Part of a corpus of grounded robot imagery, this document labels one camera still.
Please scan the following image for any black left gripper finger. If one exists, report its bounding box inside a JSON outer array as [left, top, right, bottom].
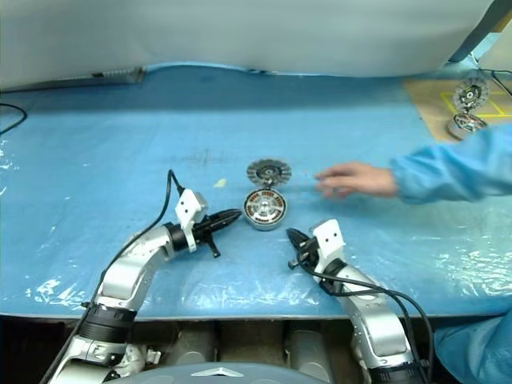
[[206, 209, 244, 226], [209, 218, 242, 236]]

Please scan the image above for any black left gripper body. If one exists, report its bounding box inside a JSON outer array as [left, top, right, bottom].
[[192, 218, 222, 259]]

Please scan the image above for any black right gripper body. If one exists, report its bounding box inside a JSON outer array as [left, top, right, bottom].
[[286, 237, 322, 274]]

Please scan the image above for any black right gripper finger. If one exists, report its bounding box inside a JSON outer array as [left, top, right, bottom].
[[286, 228, 302, 258], [287, 227, 310, 246]]

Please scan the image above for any black-rimmed silver spoked rotor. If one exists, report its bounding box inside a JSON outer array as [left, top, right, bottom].
[[244, 190, 287, 222]]

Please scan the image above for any gray motor stator housing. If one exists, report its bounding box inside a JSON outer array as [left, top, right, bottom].
[[242, 187, 289, 233]]

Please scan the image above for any gray finned motor cover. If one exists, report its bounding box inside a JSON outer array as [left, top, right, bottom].
[[246, 158, 294, 188]]

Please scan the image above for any silver motor housing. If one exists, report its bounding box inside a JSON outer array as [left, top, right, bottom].
[[447, 113, 489, 140]]

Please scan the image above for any motor stator on cardboard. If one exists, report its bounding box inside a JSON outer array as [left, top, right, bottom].
[[454, 78, 490, 111]]

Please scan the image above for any person's bare hand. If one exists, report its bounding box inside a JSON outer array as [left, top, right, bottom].
[[314, 162, 399, 200]]

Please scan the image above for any gray rounded cylinder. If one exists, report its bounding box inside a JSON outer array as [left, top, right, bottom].
[[166, 319, 219, 366], [284, 319, 334, 384]]

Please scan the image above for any blue plastic table cover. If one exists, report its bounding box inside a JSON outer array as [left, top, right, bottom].
[[0, 62, 512, 321]]

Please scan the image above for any gray robot torso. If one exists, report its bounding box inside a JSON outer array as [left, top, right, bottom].
[[131, 362, 321, 384]]

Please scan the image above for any gray power strip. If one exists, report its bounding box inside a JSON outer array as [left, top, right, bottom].
[[0, 66, 146, 93]]

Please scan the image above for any white backdrop sheet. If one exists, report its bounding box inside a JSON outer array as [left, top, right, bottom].
[[0, 0, 497, 79]]

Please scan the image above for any brown cardboard mat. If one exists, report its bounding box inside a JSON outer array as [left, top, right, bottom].
[[403, 74, 512, 143]]

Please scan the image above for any blue gown person body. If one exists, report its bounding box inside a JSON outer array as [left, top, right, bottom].
[[434, 310, 512, 384]]

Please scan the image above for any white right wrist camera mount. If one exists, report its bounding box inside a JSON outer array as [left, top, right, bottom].
[[310, 218, 347, 265]]

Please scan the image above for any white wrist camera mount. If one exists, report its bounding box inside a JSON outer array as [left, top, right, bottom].
[[174, 190, 210, 252], [310, 218, 347, 265]]

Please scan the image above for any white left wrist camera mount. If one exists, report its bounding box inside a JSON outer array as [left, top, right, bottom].
[[174, 190, 210, 252]]

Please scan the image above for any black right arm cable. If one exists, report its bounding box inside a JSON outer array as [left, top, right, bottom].
[[319, 274, 436, 384]]

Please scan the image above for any thin black cable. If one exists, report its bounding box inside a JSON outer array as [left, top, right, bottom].
[[488, 66, 512, 97], [0, 102, 28, 135]]

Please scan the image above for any gray slanted frame post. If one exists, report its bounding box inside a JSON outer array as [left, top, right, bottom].
[[447, 0, 512, 64]]

